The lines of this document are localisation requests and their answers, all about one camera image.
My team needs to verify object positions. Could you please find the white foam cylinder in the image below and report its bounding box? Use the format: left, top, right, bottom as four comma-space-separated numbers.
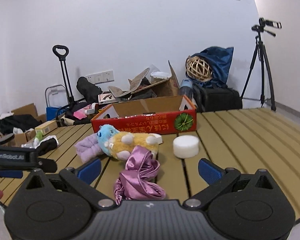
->
173, 135, 199, 159

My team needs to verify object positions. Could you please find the red fruit cardboard box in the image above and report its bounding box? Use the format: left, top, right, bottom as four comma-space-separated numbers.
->
91, 95, 197, 135

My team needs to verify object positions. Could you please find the pink satin cloth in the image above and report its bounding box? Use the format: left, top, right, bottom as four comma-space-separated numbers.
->
114, 146, 166, 205

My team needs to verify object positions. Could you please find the white paper packet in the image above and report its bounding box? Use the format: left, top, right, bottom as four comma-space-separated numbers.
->
21, 135, 59, 148

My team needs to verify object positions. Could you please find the blue velvet bag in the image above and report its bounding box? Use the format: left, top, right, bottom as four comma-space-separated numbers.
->
192, 46, 234, 88

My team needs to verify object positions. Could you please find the black sock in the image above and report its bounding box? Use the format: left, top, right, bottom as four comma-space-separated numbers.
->
36, 138, 58, 156

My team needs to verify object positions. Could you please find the yellow blue plush toy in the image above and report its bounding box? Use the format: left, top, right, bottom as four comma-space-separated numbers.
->
96, 124, 163, 161

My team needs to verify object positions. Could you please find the black camera tripod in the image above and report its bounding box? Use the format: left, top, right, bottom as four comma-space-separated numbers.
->
240, 29, 277, 112

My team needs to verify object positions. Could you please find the black bag on floor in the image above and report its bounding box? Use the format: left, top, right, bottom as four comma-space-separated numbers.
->
76, 76, 103, 104

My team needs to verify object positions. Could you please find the lavender fluffy headband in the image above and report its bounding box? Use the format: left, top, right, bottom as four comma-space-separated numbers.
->
75, 133, 105, 163

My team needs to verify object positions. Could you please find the small yellow box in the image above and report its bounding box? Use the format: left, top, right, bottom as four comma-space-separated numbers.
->
35, 120, 58, 135

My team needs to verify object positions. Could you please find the black suitcase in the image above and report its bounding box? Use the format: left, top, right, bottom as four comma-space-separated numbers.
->
193, 83, 243, 113

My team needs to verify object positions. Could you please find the cardboard box with clothes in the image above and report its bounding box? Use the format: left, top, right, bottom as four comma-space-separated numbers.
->
0, 103, 46, 146

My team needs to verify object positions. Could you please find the black trolley handle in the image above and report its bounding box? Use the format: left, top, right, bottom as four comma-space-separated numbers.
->
52, 44, 75, 104

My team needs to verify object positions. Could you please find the open brown cardboard box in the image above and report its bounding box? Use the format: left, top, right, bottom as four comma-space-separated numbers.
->
108, 61, 179, 101

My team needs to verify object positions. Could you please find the white wall outlet strip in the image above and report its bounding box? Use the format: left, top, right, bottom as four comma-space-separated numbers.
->
85, 70, 114, 84

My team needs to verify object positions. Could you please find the blue water bottle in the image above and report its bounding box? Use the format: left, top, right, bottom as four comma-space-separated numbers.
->
178, 78, 193, 100

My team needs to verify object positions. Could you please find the woven rattan ball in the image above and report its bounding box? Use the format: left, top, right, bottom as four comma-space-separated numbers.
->
185, 56, 212, 82

